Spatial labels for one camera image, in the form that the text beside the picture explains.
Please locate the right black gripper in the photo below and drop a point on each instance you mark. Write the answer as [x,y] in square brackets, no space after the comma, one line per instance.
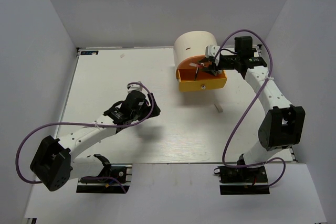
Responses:
[212,69]

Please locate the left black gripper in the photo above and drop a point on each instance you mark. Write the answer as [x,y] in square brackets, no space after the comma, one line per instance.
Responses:
[147,109]

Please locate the yellow drawer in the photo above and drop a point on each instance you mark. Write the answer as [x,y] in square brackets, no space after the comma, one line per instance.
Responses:
[204,81]

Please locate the green ink pen refill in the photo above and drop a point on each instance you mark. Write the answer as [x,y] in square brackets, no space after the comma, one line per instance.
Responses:
[196,73]

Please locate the orange top drawer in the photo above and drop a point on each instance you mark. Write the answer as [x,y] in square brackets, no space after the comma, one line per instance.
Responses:
[184,64]

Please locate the grey eraser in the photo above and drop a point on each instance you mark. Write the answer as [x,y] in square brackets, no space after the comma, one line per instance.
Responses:
[219,108]

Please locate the red ink pen refill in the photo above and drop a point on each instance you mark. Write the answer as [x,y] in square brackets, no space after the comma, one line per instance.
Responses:
[198,65]

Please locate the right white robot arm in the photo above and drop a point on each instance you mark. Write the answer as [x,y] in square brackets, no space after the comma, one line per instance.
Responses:
[283,123]

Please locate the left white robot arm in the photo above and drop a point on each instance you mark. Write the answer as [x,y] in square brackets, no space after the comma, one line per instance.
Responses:
[58,160]

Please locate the round beige drawer organizer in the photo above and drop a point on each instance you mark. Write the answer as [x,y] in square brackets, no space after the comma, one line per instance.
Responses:
[191,44]

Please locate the left blue table label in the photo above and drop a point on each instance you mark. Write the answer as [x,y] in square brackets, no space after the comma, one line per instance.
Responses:
[89,52]

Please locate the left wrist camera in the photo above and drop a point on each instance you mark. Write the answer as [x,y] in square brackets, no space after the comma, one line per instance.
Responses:
[135,86]

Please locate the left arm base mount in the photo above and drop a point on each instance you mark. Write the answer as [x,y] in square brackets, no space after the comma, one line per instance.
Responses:
[113,179]

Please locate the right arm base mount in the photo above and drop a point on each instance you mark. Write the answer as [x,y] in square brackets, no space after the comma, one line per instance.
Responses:
[242,181]

